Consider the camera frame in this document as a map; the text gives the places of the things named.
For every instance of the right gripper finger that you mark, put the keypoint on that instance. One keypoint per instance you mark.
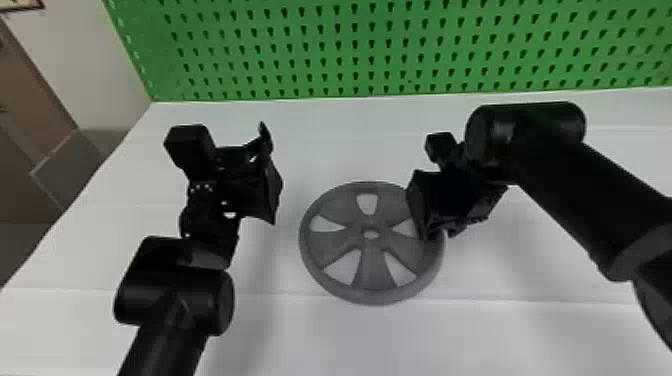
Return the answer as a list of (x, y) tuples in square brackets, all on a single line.
[(426, 202)]

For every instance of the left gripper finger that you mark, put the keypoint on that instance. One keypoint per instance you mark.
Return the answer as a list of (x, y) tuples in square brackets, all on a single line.
[(264, 142), (269, 191)]

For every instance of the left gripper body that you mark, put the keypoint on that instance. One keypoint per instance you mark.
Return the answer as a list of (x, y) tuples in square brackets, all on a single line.
[(236, 178)]

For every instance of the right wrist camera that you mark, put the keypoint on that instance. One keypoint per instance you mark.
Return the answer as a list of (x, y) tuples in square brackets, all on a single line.
[(442, 147)]

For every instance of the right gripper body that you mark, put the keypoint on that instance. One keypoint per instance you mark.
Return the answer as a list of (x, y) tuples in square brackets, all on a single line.
[(458, 197)]

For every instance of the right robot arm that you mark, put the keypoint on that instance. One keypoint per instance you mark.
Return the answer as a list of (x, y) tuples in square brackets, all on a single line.
[(577, 184)]

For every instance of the grey wheel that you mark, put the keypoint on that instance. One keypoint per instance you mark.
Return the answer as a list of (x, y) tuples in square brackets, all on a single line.
[(362, 257)]

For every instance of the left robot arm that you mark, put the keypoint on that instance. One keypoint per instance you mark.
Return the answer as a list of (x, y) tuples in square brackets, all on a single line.
[(173, 299)]

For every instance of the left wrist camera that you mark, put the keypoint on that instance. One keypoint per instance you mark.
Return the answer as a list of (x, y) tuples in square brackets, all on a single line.
[(190, 148)]

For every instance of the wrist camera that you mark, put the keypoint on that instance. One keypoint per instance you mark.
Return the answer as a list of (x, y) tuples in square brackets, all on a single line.
[(190, 148), (442, 147)]

